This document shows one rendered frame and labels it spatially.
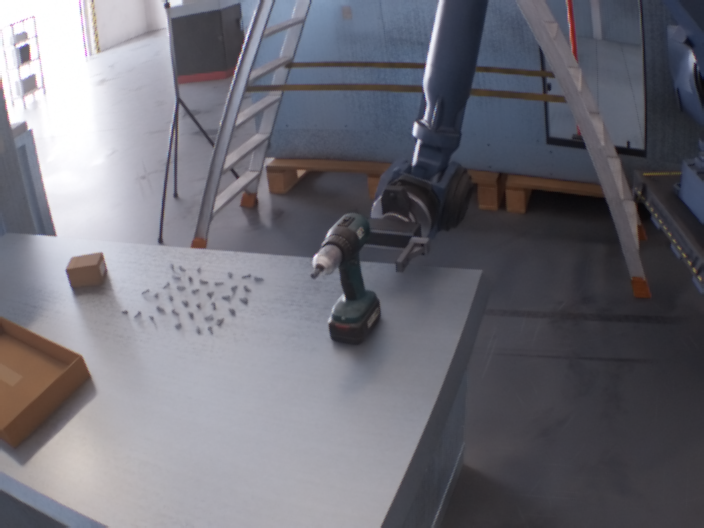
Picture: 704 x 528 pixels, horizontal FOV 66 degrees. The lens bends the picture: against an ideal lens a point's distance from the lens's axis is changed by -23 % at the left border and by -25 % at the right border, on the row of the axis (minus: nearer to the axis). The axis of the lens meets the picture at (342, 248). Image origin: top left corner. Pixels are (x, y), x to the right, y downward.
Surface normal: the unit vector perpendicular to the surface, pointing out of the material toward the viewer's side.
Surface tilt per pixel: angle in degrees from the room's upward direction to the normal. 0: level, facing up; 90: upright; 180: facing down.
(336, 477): 0
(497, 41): 90
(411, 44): 90
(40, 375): 0
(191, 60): 90
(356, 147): 90
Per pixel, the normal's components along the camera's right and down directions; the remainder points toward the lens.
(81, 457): -0.11, -0.88
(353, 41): -0.39, 0.47
